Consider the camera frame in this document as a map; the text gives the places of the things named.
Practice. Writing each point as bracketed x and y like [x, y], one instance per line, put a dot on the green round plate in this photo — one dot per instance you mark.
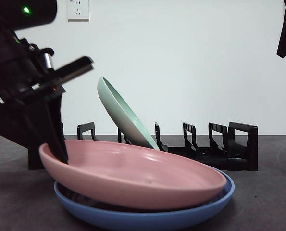
[123, 118]

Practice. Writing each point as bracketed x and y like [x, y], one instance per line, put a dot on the blue round plate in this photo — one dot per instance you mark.
[145, 219]

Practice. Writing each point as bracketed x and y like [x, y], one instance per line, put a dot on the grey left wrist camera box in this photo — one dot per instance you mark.
[47, 60]

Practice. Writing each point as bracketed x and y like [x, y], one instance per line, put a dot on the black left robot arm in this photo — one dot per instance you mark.
[37, 12]

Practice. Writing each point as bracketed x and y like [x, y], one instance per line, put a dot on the pink round plate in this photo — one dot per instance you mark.
[133, 178]

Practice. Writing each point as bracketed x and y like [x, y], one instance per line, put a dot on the black plastic dish rack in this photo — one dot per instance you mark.
[241, 149]

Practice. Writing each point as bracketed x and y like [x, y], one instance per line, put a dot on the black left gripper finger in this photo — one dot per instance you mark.
[57, 125]
[17, 120]

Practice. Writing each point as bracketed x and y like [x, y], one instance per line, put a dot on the white wall socket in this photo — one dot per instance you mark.
[78, 10]

